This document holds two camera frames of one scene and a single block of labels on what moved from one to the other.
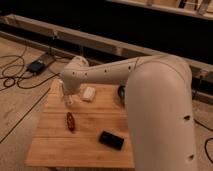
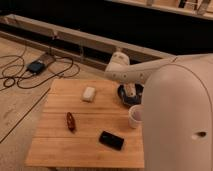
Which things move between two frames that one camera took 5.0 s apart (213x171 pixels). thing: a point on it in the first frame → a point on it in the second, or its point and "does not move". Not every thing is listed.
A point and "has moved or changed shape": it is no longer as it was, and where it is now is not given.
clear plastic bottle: [66, 91] has moved or changed shape
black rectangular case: [109, 139] does not move
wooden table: [91, 134] does not move
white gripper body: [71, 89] → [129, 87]
